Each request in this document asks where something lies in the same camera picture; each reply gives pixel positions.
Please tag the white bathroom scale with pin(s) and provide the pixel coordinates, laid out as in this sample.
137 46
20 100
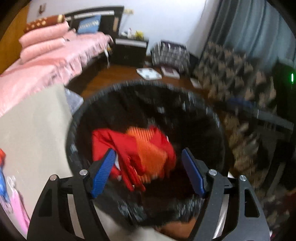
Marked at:
149 74

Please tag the pink bed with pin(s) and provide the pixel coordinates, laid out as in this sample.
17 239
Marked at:
58 66

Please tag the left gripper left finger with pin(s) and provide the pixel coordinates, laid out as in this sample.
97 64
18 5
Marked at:
51 219

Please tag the grey curtain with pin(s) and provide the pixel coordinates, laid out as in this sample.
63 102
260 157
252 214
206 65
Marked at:
255 28

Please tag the pink face mask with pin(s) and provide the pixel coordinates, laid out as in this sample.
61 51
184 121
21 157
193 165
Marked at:
18 206

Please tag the patterned armchair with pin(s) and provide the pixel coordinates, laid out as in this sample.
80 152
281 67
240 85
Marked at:
225 74

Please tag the lower pink pillow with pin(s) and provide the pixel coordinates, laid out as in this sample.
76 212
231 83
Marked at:
41 48

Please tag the blue cushion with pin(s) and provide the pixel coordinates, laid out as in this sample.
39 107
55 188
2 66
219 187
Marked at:
89 25

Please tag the blue plastic bag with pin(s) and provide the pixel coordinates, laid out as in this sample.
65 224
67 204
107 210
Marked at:
3 188

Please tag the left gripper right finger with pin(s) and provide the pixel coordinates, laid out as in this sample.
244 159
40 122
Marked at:
231 209

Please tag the black nightstand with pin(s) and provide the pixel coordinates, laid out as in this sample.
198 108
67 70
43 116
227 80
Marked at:
129 52

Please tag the brown dotted bolster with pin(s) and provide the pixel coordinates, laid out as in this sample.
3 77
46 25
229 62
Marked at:
44 22

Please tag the red glove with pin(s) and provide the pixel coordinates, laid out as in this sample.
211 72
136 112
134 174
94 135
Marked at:
129 163

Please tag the grey knit sock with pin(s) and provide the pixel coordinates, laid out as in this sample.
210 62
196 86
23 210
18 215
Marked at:
74 100

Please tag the red plastic bag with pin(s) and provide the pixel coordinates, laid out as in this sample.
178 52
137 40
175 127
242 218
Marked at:
2 157

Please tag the plaid shirt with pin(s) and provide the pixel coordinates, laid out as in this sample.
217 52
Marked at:
172 55

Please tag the orange knit cloth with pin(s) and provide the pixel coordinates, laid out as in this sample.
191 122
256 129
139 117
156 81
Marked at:
152 157

